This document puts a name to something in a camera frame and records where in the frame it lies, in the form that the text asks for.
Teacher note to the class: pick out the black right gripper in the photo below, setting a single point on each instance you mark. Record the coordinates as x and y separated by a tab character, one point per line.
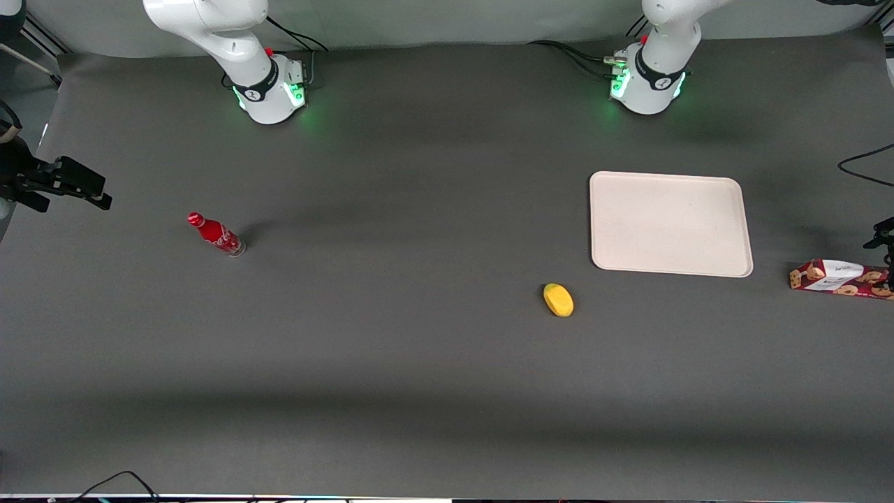
19	172

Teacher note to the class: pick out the red cookie box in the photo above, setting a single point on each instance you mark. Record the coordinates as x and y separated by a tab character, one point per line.
834	278

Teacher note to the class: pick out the beige rectangular tray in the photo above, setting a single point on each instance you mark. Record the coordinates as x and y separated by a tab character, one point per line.
663	223

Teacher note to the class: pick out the beige wooden rod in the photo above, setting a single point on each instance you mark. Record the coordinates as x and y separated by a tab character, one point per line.
28	61

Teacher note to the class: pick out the dark rounded object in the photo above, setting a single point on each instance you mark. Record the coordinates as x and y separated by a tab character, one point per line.
10	17

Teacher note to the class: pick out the red cola bottle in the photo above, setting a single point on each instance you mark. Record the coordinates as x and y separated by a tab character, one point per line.
218	236

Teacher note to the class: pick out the yellow mango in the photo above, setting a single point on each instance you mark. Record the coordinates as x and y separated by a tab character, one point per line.
559	300

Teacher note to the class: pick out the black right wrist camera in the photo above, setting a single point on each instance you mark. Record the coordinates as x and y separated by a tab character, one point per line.
77	180

